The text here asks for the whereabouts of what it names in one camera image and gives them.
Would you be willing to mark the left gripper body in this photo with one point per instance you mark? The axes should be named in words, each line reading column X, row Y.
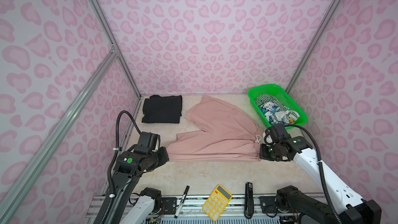
column 158, row 157

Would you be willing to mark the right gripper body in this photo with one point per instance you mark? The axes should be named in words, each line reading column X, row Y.
column 270, row 152

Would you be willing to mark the pink garment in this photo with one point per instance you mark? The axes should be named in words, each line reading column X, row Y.
column 226, row 133

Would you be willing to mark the black shirt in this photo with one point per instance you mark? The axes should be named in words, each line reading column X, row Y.
column 162, row 109

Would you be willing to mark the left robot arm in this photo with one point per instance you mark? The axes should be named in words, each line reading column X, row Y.
column 130, row 166

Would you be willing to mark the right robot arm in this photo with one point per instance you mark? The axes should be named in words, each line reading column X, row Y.
column 343, row 205

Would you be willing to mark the green plastic laundry basket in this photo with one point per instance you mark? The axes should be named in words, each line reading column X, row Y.
column 282, row 96

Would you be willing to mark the striped patterned garment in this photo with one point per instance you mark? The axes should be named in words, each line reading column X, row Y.
column 275, row 111

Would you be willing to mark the black marker pen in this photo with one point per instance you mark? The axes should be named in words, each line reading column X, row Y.
column 178, row 211

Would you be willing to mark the black stapler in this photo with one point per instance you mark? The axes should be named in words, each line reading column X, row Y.
column 249, row 206

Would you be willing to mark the yellow calculator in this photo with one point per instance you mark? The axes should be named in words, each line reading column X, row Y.
column 217, row 202

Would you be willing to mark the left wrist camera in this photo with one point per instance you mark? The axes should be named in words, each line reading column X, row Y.
column 148, row 142

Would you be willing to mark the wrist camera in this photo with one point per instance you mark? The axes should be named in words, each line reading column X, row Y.
column 275, row 134
column 148, row 142

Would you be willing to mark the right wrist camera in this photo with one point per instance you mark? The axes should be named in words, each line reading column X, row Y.
column 275, row 134

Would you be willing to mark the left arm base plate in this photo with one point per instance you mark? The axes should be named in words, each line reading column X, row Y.
column 169, row 205

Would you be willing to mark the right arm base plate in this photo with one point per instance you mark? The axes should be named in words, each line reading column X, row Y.
column 269, row 206

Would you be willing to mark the aluminium mounting rail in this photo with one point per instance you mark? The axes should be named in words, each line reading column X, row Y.
column 150, row 207

